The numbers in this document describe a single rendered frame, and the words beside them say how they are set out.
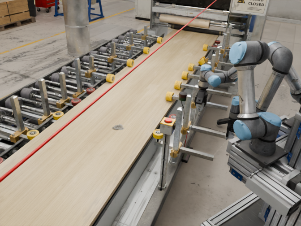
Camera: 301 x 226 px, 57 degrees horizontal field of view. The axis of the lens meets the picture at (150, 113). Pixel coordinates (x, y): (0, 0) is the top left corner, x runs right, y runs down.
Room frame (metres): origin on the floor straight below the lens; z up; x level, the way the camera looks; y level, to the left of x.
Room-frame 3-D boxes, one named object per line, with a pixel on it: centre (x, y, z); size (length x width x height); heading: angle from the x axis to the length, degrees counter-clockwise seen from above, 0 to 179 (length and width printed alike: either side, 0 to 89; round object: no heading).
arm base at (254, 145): (1.35, -0.69, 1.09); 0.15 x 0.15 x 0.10
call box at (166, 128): (1.31, -0.10, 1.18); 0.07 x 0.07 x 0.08; 70
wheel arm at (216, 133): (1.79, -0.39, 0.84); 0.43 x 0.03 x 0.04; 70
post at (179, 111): (1.56, -0.19, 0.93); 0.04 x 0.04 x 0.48; 70
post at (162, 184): (1.31, -0.10, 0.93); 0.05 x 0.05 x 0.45; 70
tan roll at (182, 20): (4.43, -0.65, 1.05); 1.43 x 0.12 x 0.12; 70
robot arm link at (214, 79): (1.74, -0.42, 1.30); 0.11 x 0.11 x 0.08; 20
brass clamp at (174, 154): (1.58, -0.20, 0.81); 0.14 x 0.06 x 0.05; 160
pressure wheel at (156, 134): (1.64, -0.06, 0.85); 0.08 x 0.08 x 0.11
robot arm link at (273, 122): (1.34, -0.68, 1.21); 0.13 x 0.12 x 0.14; 110
